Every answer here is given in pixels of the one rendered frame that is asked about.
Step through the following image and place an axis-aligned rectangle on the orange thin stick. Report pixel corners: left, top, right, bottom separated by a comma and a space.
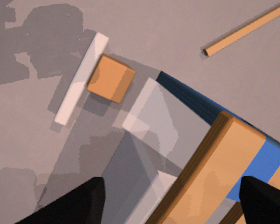
203, 6, 280, 56

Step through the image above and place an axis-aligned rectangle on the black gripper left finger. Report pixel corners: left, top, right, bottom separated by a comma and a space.
16, 177, 105, 224

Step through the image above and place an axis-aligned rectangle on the brown block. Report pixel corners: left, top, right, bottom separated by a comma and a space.
87, 53, 136, 104

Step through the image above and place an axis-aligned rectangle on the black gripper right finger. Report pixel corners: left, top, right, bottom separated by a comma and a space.
238, 176, 280, 224

